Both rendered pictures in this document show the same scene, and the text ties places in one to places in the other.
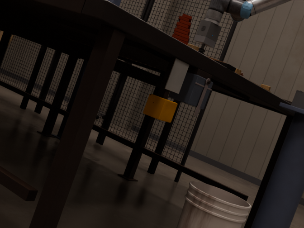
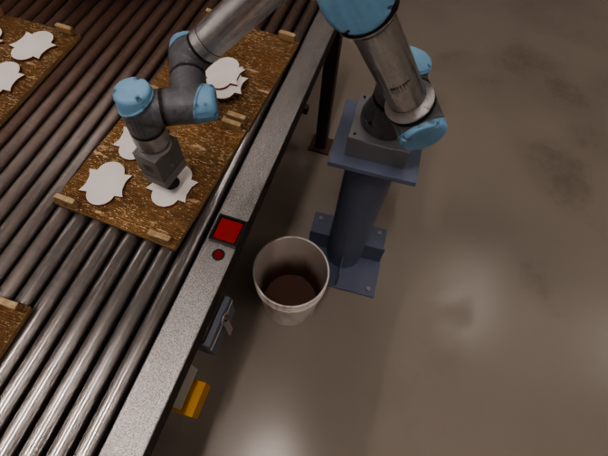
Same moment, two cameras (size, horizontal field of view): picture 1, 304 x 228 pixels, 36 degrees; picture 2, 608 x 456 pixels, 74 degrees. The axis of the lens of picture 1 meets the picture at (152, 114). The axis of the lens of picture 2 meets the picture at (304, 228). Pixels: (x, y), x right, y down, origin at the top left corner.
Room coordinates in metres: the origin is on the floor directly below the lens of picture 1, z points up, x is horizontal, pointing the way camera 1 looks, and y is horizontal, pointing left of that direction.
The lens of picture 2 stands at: (1.59, -0.24, 1.84)
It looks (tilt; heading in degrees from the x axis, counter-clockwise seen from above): 62 degrees down; 338
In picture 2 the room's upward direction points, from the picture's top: 5 degrees clockwise
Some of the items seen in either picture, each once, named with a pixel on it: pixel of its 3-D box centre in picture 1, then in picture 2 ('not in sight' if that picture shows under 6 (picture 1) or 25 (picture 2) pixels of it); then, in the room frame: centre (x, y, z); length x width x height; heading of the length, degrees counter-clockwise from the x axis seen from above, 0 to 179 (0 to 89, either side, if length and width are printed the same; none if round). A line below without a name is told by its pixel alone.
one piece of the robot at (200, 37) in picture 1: (206, 32); (156, 155); (2.26, -0.11, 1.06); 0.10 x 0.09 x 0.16; 47
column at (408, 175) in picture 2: (282, 197); (356, 209); (2.31, -0.75, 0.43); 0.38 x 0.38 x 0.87; 58
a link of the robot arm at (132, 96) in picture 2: (220, 1); (140, 109); (2.25, -0.12, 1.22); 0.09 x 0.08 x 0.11; 83
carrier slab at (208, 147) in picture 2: not in sight; (156, 165); (2.33, -0.08, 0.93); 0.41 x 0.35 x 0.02; 142
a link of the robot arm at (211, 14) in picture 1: (214, 16); (151, 134); (2.25, -0.12, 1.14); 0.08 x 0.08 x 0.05
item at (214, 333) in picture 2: (192, 91); (208, 322); (1.92, -0.12, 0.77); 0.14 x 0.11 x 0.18; 145
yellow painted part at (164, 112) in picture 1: (167, 88); (181, 393); (1.77, -0.02, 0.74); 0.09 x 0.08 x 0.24; 145
